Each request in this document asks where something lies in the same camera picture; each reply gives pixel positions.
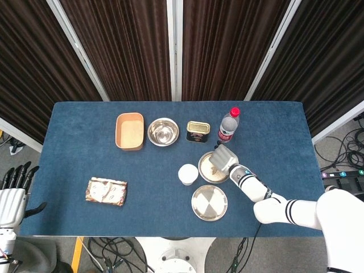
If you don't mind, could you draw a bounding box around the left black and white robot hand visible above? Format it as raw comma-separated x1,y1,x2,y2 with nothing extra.
0,161,48,229

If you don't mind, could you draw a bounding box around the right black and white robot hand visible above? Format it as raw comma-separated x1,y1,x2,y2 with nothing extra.
212,144,240,176

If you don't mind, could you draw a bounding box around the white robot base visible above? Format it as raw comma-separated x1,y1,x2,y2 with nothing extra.
135,237,217,273

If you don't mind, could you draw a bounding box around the steel bowl with powder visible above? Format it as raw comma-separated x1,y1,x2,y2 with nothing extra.
198,151,231,184

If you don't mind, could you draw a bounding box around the white paper cup blue flower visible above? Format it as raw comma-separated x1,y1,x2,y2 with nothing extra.
177,164,199,186

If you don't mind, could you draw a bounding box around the empty flat steel plate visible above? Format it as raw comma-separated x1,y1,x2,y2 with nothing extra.
191,184,229,222

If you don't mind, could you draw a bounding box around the deep steel bowl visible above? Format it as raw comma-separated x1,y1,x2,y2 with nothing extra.
147,117,180,147

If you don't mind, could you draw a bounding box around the water bottle red cap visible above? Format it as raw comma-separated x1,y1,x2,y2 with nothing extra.
217,106,241,144

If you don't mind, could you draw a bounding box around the black gold luncheon meat can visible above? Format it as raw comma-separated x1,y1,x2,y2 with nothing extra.
185,121,211,143

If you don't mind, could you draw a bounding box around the blue table cloth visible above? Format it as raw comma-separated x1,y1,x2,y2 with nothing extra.
19,101,333,237

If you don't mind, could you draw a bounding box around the gold foil snack package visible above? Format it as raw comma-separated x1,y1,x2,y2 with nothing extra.
85,177,128,207

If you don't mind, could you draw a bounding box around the orange rectangular tray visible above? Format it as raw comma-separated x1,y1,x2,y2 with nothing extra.
115,112,145,151

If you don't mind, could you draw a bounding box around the dark brown curtain panel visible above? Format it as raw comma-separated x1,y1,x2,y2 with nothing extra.
59,0,173,102
251,0,364,138
0,0,104,144
181,0,291,102

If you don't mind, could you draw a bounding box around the black power strip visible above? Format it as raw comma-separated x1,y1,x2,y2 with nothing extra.
320,169,364,180

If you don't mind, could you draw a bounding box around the thin black cable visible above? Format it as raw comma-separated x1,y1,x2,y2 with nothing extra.
227,224,262,273

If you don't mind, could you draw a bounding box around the black cable bundle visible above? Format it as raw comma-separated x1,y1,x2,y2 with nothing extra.
314,119,364,171
85,237,156,273

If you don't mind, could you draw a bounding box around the white partition frame post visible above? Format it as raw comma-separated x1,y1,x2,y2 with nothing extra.
46,0,110,102
166,0,183,102
243,0,300,102

